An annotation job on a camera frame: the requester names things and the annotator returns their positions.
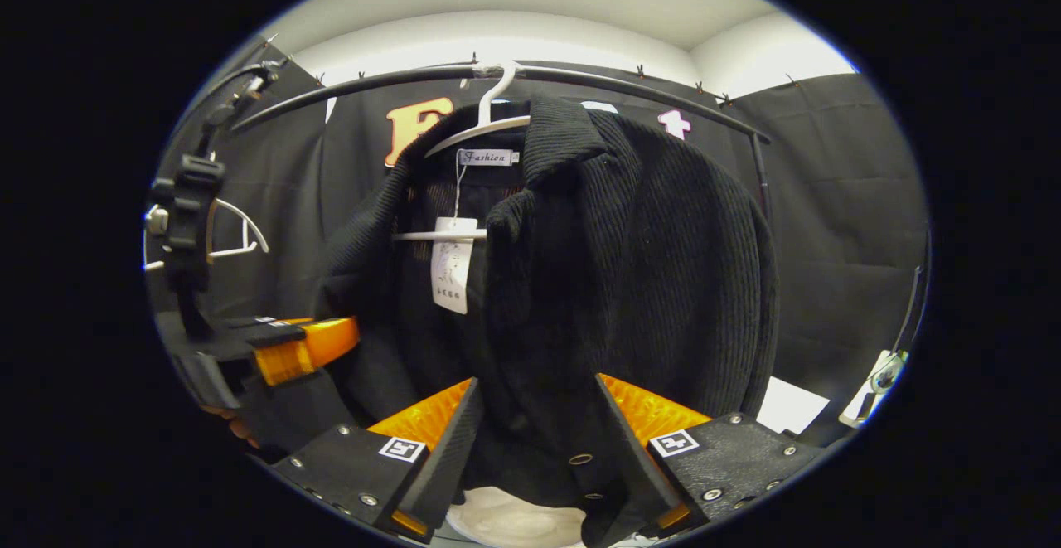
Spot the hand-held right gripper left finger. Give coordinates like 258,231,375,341
269,377,484,542

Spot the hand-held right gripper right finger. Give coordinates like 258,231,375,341
595,372,826,534

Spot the black knit jacket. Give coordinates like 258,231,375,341
319,96,780,547

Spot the white clothes hanger with hook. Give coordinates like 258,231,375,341
145,198,271,272
391,61,531,242

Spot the black metal clothes rack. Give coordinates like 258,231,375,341
230,62,773,230

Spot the white paper price tag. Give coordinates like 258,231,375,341
430,216,480,315

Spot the white device with round dial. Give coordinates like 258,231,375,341
837,349,909,429

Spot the black backdrop cloth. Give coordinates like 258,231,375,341
148,34,931,451

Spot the row of black backdrop clips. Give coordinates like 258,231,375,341
265,34,798,109

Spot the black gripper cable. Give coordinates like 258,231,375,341
197,57,289,158

